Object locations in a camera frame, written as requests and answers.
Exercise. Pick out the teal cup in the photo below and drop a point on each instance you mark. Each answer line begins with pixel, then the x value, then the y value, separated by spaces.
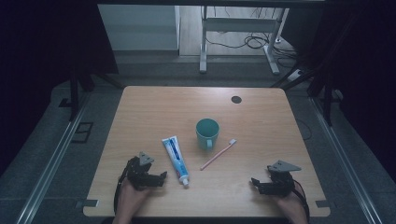
pixel 207 132

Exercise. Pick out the white cabinet panel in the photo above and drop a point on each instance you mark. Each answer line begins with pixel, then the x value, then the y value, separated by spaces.
pixel 138 28

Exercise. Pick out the person's left hand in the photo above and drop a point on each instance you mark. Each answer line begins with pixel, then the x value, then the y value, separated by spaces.
pixel 132 199

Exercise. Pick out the black metal stand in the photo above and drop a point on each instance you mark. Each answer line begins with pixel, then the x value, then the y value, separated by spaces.
pixel 327 93
pixel 74 93

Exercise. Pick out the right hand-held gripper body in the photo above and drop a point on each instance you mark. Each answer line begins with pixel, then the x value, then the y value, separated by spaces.
pixel 281 180

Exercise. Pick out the grey floor rail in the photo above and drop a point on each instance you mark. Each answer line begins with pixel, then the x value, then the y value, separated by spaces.
pixel 49 161
pixel 345 161

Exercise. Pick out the white and blue toothpaste tube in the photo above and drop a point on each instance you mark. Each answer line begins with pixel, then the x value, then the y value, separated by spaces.
pixel 176 160

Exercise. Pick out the person's right hand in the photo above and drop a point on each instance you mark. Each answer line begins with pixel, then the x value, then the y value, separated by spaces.
pixel 291 207

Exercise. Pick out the dark curtain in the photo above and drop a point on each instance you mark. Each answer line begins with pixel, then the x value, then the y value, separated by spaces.
pixel 37 62
pixel 364 77

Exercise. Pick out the dark round table grommet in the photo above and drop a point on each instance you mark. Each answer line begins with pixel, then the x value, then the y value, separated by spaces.
pixel 236 99

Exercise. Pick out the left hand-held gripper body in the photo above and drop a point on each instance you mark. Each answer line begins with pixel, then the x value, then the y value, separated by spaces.
pixel 140 172

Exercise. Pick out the white desk frame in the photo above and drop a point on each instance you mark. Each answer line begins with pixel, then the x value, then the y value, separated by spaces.
pixel 239 24

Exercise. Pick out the pink toothbrush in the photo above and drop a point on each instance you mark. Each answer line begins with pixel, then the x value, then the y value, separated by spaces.
pixel 218 154

